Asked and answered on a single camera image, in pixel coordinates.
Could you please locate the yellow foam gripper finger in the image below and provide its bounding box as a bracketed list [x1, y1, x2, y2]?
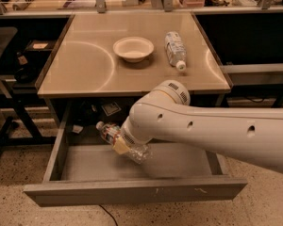
[112, 137, 130, 154]

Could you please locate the clear crushed water bottle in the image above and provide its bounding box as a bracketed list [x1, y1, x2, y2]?
[96, 121, 151, 164]

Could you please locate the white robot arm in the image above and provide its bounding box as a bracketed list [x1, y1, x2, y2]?
[113, 80, 283, 173]

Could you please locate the open grey metal drawer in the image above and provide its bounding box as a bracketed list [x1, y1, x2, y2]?
[24, 103, 247, 206]

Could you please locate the grey cabinet with counter top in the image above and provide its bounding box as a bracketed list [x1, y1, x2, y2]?
[38, 10, 231, 122]

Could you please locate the full labelled water bottle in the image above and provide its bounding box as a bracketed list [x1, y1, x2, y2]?
[164, 31, 187, 72]

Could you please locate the white paper bowl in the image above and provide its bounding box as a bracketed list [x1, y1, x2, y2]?
[113, 37, 154, 63]

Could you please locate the small dark box with label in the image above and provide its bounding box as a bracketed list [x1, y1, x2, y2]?
[25, 40, 56, 51]

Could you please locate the black floor cable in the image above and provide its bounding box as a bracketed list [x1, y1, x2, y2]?
[98, 204, 120, 226]

